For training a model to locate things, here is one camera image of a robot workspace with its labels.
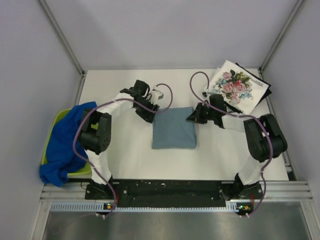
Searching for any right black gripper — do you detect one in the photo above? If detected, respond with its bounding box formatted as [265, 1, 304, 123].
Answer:
[187, 102, 216, 124]

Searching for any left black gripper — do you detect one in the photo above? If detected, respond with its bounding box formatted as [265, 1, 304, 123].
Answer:
[134, 95, 159, 123]

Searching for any grey-blue t shirt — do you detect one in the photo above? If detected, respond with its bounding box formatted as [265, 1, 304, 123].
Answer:
[151, 106, 197, 150]

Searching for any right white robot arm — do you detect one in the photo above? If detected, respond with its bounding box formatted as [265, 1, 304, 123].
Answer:
[186, 94, 288, 200]

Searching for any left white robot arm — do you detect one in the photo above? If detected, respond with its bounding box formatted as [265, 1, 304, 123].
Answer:
[78, 80, 164, 199]

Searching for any white floral folded t shirt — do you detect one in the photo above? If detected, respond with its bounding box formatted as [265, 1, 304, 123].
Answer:
[203, 59, 271, 114]

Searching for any green plastic tray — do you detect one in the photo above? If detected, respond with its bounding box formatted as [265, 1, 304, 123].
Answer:
[41, 108, 92, 177]

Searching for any royal blue t shirt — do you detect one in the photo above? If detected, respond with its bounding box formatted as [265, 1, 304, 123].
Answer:
[39, 101, 97, 187]

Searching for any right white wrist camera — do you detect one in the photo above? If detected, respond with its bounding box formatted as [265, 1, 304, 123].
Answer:
[201, 87, 211, 98]

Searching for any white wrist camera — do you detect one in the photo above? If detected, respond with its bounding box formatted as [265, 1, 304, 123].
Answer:
[148, 86, 164, 104]
[201, 87, 211, 98]

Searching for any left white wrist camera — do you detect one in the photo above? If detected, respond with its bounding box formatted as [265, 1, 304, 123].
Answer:
[148, 86, 164, 104]

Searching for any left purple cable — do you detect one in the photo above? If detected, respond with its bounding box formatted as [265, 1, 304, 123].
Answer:
[72, 83, 175, 218]

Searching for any purple cable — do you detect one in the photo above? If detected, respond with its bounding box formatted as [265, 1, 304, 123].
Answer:
[72, 83, 175, 218]
[189, 71, 273, 218]

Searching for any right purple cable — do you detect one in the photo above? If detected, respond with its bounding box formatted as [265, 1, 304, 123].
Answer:
[189, 71, 273, 218]

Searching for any left aluminium frame post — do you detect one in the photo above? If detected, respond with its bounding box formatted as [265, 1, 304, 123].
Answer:
[37, 0, 86, 76]

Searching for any aluminium frame post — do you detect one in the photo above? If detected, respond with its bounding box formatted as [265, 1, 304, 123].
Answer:
[37, 0, 86, 76]
[259, 0, 307, 73]

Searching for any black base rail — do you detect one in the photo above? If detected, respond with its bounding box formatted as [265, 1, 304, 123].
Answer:
[85, 179, 263, 207]

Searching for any light blue cable duct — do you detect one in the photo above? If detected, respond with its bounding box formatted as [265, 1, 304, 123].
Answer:
[50, 201, 249, 213]

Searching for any right aluminium frame post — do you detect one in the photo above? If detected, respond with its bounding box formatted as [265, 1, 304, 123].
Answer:
[259, 0, 307, 73]

